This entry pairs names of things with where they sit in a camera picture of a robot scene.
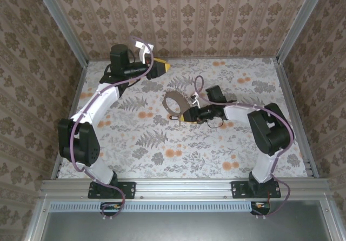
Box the metal band with keyrings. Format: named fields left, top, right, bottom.
left=162, top=89, right=192, bottom=115

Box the floral patterned table cover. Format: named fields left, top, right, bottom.
left=58, top=58, right=309, bottom=179

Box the grey metal panel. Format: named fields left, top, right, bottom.
left=40, top=200, right=335, bottom=241

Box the black connector box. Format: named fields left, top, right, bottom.
left=250, top=200, right=271, bottom=216
left=100, top=202, right=123, bottom=217

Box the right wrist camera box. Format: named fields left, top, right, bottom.
left=188, top=93, right=201, bottom=107

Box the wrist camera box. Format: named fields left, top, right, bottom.
left=188, top=93, right=201, bottom=107
left=134, top=40, right=155, bottom=64

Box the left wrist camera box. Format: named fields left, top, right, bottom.
left=134, top=40, right=155, bottom=64

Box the aluminium side rail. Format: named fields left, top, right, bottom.
left=50, top=61, right=90, bottom=181
left=271, top=58, right=321, bottom=179

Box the thin aluminium table rail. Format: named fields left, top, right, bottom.
left=88, top=57, right=279, bottom=63

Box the wide aluminium mounting rail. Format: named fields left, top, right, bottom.
left=39, top=178, right=331, bottom=200

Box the aluminium corner post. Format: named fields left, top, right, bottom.
left=31, top=0, right=90, bottom=66
left=275, top=0, right=329, bottom=63

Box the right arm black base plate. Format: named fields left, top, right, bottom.
left=231, top=180, right=282, bottom=199

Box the slotted grey cable duct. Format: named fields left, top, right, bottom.
left=49, top=200, right=254, bottom=212

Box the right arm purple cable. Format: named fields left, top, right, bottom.
left=193, top=75, right=295, bottom=220

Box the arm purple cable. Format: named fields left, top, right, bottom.
left=69, top=35, right=155, bottom=222
left=193, top=75, right=295, bottom=220

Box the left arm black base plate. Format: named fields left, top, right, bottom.
left=88, top=180, right=136, bottom=199

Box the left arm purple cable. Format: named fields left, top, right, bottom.
left=69, top=35, right=155, bottom=222

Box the aluminium frame bar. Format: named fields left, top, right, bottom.
left=25, top=197, right=49, bottom=241
left=320, top=197, right=346, bottom=241

